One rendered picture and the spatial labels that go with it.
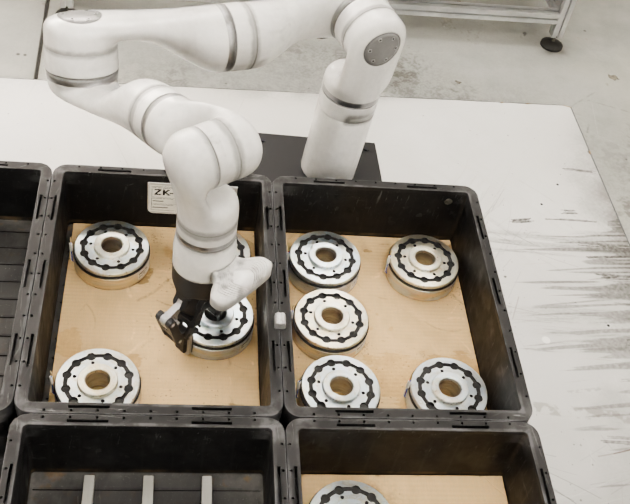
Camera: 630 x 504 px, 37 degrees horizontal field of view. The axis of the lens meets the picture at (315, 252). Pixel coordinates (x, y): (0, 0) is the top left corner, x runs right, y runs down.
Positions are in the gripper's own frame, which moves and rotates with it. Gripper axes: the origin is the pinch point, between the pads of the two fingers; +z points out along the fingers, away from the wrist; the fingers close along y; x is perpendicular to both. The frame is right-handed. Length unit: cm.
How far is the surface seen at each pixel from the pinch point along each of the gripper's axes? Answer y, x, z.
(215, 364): 0.9, 4.2, 2.2
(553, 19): -224, -48, 73
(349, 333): -13.9, 14.4, -0.7
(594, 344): -52, 38, 15
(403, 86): -167, -68, 85
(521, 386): -17.9, 36.8, -7.9
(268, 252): -11.4, 1.1, -7.8
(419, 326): -24.1, 19.5, 2.1
